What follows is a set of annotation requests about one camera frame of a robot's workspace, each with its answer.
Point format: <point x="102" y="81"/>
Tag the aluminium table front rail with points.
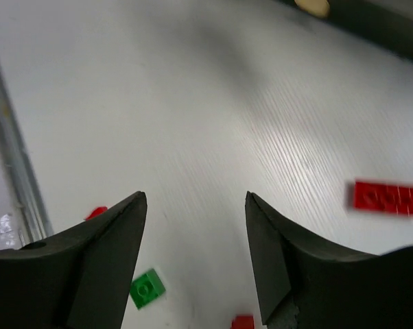
<point x="26" y="197"/>

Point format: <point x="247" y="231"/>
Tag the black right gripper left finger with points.
<point x="78" y="278"/>

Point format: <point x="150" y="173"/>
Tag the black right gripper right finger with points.
<point x="306" y="281"/>

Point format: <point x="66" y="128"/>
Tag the small red lego piece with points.
<point x="96" y="212"/>

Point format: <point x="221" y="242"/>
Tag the red square lego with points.
<point x="243" y="322"/>

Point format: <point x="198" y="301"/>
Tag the green square lego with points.
<point x="146" y="288"/>

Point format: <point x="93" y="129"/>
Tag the red long lego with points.
<point x="385" y="198"/>

